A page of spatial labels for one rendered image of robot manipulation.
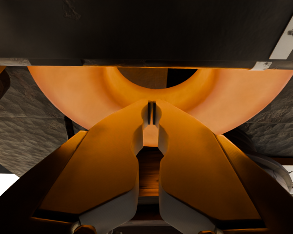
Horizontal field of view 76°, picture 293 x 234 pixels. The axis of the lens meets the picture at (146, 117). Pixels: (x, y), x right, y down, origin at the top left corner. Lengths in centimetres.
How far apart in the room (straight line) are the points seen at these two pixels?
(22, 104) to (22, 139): 22
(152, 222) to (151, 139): 13
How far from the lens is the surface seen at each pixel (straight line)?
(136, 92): 15
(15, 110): 31
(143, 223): 28
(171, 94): 15
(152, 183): 24
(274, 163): 34
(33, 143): 51
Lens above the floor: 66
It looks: 50 degrees up
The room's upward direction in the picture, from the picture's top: 179 degrees clockwise
